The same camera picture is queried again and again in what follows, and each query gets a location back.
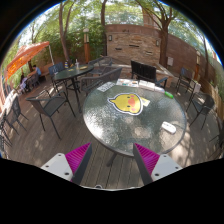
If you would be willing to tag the white bag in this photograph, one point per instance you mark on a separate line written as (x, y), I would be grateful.
(196, 86)

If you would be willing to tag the dark slatted garden chair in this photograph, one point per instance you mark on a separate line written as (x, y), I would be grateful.
(185, 77)

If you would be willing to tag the clear bottle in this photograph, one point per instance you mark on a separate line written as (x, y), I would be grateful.
(77, 65)

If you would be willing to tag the wall lantern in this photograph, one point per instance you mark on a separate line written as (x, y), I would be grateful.
(157, 42)
(110, 37)

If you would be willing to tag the dark round garden table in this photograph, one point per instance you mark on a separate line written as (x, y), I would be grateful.
(71, 72)

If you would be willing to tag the wooden lamp post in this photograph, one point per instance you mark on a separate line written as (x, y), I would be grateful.
(198, 63)
(86, 45)

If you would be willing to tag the colourful printed sheet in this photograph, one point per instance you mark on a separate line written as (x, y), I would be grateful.
(127, 82)

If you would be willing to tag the person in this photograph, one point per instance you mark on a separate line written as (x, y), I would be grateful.
(36, 71)

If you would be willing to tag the large white box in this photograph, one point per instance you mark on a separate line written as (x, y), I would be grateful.
(146, 85)

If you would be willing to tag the black metal mesh chair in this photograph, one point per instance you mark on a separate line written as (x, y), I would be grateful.
(50, 104)

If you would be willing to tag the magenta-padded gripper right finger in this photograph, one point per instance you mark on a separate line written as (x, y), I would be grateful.
(163, 166)

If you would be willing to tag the white computer mouse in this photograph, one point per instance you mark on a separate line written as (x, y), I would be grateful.
(168, 127)

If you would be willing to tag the small flat white box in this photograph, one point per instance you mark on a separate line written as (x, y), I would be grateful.
(159, 89)

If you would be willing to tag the dark wicker armchair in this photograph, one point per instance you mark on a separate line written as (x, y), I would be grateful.
(101, 65)
(100, 79)

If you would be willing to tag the white wall box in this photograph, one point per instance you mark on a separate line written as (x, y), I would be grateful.
(170, 61)

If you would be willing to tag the orange canopy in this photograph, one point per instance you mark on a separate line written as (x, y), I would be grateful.
(25, 56)

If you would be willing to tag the yellow printed card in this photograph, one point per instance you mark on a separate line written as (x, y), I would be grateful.
(146, 101)

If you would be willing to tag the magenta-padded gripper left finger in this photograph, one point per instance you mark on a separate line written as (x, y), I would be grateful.
(60, 165)

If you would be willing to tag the yellow duck-shaped mouse pad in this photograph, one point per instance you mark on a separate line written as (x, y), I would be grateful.
(126, 104)

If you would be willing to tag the blue garden chair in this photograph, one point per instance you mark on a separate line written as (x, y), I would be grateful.
(55, 68)

